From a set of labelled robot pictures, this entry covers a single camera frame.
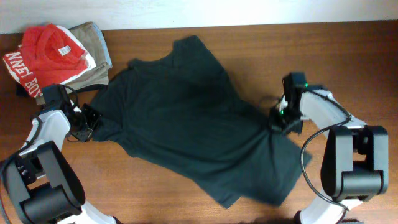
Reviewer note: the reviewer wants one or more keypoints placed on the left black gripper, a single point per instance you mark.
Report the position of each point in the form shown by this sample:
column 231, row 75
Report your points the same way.
column 86, row 137

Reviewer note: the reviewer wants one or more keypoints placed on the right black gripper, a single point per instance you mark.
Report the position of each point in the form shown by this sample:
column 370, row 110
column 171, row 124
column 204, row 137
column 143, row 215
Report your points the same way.
column 273, row 123

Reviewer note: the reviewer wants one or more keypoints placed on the dark green t-shirt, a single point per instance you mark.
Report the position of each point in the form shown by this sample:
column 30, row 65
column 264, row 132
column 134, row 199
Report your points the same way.
column 183, row 113

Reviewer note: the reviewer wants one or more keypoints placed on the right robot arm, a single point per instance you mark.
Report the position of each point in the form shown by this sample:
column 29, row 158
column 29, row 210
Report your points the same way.
column 355, row 165

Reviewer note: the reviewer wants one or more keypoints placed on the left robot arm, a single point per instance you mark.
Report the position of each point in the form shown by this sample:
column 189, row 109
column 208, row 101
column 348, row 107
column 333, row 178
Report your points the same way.
column 39, row 181

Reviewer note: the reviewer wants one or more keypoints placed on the black folded garment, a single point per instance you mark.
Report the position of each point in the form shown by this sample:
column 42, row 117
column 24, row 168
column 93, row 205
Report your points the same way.
column 20, row 90

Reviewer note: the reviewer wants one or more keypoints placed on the light blue folded garment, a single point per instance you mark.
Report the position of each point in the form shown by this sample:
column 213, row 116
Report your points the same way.
column 100, row 35

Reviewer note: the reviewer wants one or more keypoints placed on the red folded t-shirt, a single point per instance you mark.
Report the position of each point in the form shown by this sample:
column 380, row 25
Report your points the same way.
column 46, row 56

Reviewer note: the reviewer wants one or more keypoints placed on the khaki folded garment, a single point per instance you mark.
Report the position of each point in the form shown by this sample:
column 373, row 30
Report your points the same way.
column 97, row 71

